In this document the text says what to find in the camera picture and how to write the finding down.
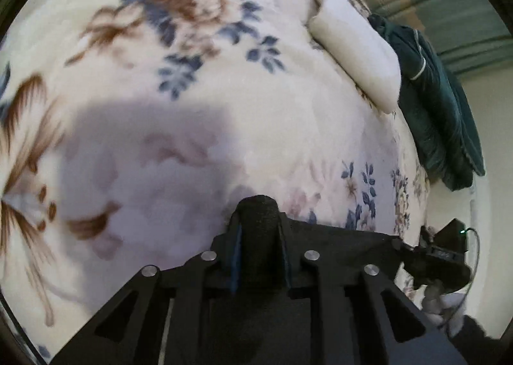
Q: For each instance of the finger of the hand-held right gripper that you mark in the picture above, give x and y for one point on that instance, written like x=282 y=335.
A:
x=408 y=250

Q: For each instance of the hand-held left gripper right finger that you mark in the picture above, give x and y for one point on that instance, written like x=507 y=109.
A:
x=286 y=264

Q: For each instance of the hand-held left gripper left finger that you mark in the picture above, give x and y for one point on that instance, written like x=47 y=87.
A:
x=235 y=264

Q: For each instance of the black small garment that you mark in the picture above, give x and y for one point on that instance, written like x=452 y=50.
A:
x=258 y=236

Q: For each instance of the person's right forearm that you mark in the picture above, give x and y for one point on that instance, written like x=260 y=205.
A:
x=473 y=341

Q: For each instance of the person's right hand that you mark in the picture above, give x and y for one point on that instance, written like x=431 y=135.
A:
x=435 y=303

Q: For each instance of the floral fleece blanket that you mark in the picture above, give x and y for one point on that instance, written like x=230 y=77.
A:
x=240 y=128

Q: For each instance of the dark green cloth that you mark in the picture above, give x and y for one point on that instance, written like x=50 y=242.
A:
x=433 y=108

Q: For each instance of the grey-green curtain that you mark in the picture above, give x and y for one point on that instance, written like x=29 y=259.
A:
x=453 y=0

